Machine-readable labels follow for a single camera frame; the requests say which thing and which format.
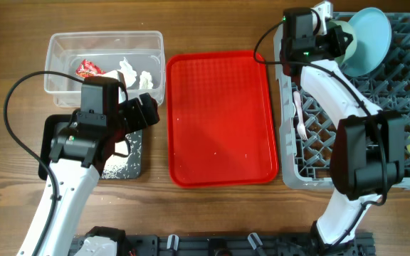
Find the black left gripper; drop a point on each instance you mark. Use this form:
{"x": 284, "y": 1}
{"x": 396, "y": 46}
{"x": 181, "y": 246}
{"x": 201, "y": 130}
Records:
{"x": 139, "y": 120}

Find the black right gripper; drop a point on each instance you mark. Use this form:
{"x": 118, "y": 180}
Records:
{"x": 337, "y": 48}

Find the green bowl with rice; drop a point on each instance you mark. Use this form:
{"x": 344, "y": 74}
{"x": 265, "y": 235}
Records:
{"x": 350, "y": 40}

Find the large white tissue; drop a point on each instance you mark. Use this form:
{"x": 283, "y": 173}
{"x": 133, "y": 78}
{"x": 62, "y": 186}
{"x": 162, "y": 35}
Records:
{"x": 126, "y": 74}

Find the light blue plate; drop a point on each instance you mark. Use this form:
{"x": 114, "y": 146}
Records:
{"x": 373, "y": 33}

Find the black tray bin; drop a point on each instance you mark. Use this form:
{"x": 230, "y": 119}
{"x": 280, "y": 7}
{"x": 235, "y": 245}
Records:
{"x": 52, "y": 126}

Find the red snack wrapper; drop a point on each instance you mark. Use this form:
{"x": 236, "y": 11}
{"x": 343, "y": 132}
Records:
{"x": 88, "y": 69}

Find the white plastic fork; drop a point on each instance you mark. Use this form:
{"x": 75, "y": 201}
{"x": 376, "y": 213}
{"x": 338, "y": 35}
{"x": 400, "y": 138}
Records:
{"x": 301, "y": 126}

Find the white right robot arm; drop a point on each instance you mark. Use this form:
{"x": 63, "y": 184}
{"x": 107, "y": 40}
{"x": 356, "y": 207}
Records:
{"x": 367, "y": 156}

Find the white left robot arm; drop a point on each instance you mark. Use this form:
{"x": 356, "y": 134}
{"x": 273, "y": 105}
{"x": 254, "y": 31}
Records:
{"x": 78, "y": 150}

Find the grey dishwasher rack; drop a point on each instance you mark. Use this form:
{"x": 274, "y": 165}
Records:
{"x": 382, "y": 75}

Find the spilled white rice pile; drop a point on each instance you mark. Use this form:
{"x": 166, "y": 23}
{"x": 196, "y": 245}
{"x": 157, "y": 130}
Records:
{"x": 129, "y": 167}

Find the clear plastic bin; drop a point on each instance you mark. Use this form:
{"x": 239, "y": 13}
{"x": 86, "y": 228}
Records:
{"x": 144, "y": 51}

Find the red serving tray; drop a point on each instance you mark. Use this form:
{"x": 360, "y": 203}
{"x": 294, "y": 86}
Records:
{"x": 219, "y": 120}

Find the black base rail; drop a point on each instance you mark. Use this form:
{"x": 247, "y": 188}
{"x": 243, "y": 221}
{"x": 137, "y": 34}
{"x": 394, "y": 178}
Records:
{"x": 284, "y": 244}

